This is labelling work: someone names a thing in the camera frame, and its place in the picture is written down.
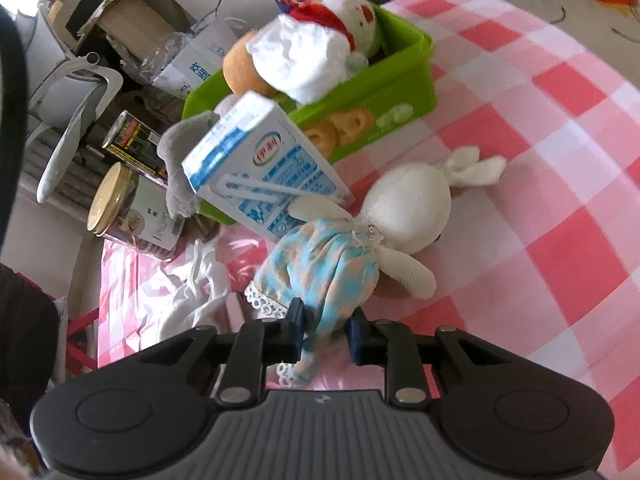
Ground clear jar with gold lid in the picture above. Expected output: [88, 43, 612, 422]
[86, 162, 189, 262]

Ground brown cardboard box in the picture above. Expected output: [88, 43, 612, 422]
[94, 0, 197, 57]

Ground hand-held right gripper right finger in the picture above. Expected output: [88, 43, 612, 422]
[345, 310, 507, 408]

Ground red stool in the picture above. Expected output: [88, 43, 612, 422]
[64, 309, 102, 377]

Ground white snowman plush red scarf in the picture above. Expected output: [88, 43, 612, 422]
[247, 0, 384, 106]

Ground dark printed tin can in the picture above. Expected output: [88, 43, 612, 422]
[102, 110, 172, 187]

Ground grey quilted cloth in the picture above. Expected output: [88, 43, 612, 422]
[157, 95, 237, 219]

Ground white plastic shopping bag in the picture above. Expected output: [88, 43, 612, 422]
[140, 15, 251, 102]

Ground red white checked tablecloth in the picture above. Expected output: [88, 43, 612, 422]
[97, 0, 640, 480]

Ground white fabric gloves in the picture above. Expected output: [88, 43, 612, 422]
[150, 239, 237, 342]

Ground grey white office chair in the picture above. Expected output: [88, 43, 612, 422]
[27, 55, 126, 204]

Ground burger plush toy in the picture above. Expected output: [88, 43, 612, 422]
[222, 30, 282, 99]

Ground cream rabbit plush blue dress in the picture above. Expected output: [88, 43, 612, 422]
[245, 146, 509, 387]

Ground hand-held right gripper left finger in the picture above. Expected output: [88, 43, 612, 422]
[134, 299, 308, 408]

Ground black curved band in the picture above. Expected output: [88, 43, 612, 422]
[0, 7, 27, 256]

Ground blue white milk carton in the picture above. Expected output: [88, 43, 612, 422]
[181, 91, 357, 244]

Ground dark cloth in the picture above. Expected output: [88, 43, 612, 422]
[0, 262, 62, 413]

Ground green plastic bin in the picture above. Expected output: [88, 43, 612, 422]
[181, 5, 437, 226]

